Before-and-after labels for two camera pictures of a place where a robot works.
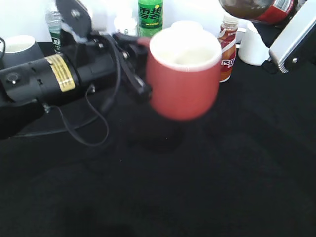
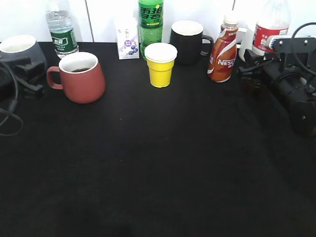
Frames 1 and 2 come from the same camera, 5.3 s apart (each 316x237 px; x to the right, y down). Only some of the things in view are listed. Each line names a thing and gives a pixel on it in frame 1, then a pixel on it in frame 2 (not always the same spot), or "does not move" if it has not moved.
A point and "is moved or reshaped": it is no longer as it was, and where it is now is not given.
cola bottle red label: (276, 14) → (262, 34)
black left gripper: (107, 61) → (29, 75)
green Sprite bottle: (149, 17) does not move
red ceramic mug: (183, 64) is moved or reshaped
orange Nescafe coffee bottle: (227, 38) does not move
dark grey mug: (19, 49) does not move
